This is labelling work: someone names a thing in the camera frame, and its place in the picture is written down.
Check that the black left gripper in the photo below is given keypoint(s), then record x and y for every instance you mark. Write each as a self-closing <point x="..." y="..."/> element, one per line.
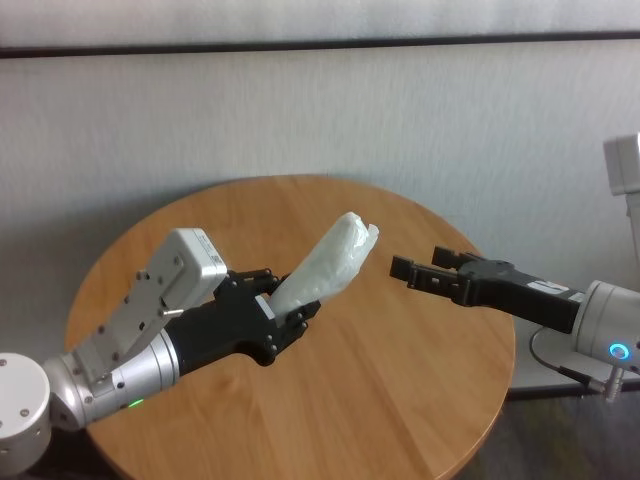
<point x="225" y="330"/>

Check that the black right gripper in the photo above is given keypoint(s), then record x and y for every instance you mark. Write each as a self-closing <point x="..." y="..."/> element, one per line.
<point x="510" y="290"/>

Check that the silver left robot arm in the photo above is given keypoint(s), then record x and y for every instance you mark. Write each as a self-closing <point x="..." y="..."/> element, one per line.
<point x="140" y="372"/>

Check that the black baseboard strip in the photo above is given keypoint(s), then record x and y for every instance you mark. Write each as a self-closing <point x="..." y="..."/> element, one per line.
<point x="545" y="391"/>

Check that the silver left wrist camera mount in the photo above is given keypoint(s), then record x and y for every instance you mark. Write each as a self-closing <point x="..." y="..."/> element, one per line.
<point x="190" y="260"/>

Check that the white sandbag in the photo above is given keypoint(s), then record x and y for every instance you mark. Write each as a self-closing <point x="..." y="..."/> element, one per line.
<point x="330" y="260"/>

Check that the black wall rail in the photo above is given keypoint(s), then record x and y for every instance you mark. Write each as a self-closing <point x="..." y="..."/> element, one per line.
<point x="300" y="44"/>

